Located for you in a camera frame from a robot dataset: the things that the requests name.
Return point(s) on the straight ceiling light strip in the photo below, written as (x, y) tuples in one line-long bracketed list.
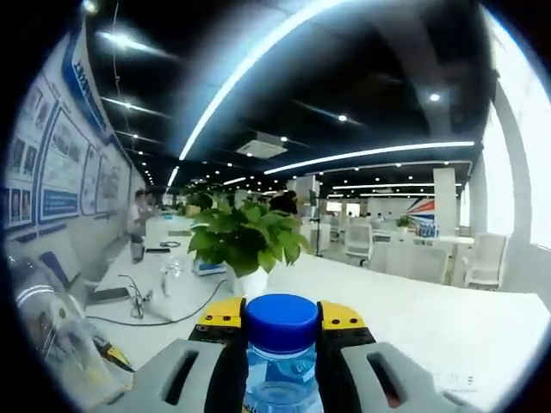
[(370, 155)]

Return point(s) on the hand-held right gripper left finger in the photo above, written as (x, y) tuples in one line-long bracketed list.
[(172, 378)]

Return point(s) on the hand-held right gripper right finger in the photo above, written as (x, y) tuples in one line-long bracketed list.
[(379, 378)]

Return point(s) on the blue and white box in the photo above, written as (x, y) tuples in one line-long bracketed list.
[(208, 267)]

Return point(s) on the blue drink bottle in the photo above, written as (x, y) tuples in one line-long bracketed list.
[(282, 327)]

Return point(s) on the curved ceiling light strip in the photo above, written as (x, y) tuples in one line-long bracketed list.
[(241, 81)]

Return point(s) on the black tripod stand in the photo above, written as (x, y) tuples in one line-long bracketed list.
[(317, 223)]

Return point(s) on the white office chair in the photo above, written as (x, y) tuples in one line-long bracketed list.
[(486, 260), (358, 241)]

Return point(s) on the ceiling air vent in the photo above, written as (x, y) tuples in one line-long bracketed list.
[(261, 146)]

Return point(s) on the green potted plant white pot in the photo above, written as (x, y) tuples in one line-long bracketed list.
[(245, 241)]

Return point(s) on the clear plastic container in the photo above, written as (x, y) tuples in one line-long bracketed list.
[(171, 275)]

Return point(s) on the small distant potted plant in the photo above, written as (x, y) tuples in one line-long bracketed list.
[(404, 221)]

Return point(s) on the dark flat phone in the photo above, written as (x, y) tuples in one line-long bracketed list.
[(111, 295)]

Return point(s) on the clear glass dome cover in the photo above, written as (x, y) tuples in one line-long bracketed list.
[(51, 344)]

